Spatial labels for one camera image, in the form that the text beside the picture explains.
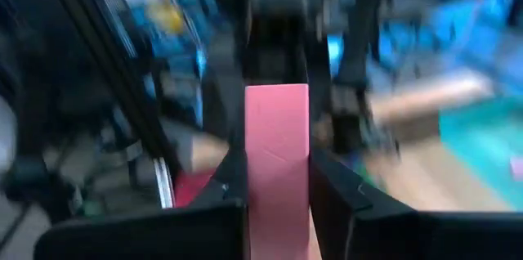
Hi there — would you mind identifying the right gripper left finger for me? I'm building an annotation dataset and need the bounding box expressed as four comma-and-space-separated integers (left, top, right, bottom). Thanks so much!
34, 145, 250, 260

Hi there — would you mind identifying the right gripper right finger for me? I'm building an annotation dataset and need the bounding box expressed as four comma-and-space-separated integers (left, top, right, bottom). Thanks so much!
308, 147, 523, 260

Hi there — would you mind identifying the red plastic bin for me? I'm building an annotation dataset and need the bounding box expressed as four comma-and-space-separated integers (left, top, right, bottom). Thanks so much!
173, 168, 217, 208

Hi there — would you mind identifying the pink block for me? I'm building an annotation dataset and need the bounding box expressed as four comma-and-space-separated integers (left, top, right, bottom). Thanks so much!
244, 83, 324, 260
508, 155, 523, 182

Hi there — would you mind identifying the teal plastic bin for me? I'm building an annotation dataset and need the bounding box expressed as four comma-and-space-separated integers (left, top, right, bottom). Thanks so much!
437, 96, 523, 212

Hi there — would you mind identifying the silver metal bracket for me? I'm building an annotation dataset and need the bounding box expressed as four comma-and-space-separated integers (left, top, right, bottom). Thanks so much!
153, 157, 175, 210

